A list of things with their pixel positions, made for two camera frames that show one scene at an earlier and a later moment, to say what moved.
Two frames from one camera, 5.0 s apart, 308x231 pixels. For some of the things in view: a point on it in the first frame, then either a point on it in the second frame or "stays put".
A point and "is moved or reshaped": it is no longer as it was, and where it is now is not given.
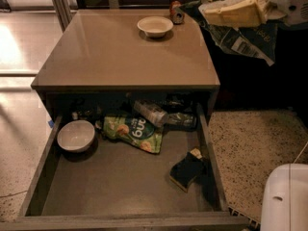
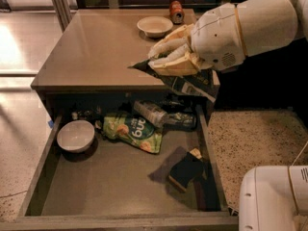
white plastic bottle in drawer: x=153 y=112 stays put
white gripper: x=289 y=2 to x=216 y=36
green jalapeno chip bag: x=258 y=40 is moved or reshaped
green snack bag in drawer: x=135 y=131 stays put
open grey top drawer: x=115 y=186 stays put
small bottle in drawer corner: x=75 y=115 stays put
